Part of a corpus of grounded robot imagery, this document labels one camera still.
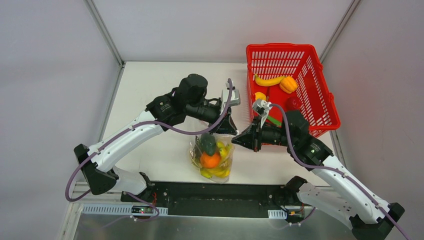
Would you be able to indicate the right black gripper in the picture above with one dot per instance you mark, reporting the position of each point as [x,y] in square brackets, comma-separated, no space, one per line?
[257,134]

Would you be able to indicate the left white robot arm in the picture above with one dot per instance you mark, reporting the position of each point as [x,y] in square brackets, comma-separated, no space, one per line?
[166,112]

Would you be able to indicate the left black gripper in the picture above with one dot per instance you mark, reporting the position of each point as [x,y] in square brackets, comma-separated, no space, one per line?
[221,117]

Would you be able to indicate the orange toy orange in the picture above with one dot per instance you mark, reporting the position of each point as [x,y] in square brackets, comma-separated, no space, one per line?
[210,161]

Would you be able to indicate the red plastic basket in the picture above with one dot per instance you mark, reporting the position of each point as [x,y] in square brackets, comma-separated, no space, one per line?
[301,62]

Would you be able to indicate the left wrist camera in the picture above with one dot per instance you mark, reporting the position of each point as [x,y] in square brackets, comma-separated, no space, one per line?
[229,98]

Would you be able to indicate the yellow toy lemon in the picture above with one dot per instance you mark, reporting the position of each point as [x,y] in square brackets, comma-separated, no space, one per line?
[260,96]

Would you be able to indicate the dark green avocado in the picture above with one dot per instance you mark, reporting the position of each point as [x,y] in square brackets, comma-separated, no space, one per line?
[207,143]

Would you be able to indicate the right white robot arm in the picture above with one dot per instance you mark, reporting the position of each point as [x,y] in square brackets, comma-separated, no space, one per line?
[368,216]

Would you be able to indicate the orange toy pepper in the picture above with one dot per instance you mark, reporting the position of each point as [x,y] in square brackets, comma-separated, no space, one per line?
[288,84]

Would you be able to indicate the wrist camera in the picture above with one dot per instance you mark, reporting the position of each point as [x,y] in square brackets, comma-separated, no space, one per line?
[262,108]
[229,98]

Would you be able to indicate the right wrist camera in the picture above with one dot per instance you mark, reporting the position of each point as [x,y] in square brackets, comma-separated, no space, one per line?
[262,108]

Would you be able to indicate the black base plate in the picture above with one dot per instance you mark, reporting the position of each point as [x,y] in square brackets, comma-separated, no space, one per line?
[219,200]

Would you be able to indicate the red toy apple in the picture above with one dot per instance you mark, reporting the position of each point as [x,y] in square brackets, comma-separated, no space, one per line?
[293,103]

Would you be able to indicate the clear zip top bag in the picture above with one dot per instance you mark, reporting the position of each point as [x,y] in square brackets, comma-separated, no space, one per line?
[195,153]

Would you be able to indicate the single yellow banana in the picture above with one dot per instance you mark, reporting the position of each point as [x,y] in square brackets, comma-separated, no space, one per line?
[268,82]

